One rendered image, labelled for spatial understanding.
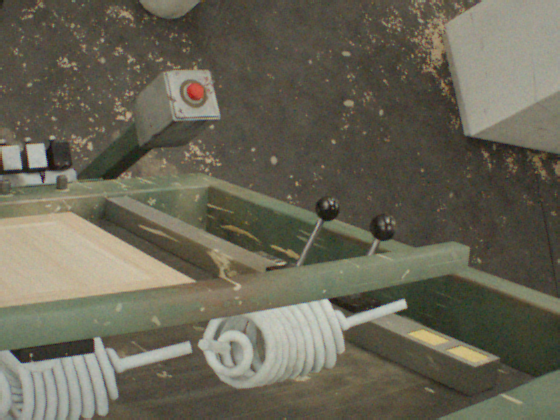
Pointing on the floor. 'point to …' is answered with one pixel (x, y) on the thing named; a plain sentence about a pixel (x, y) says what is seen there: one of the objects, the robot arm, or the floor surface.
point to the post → (115, 157)
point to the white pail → (169, 7)
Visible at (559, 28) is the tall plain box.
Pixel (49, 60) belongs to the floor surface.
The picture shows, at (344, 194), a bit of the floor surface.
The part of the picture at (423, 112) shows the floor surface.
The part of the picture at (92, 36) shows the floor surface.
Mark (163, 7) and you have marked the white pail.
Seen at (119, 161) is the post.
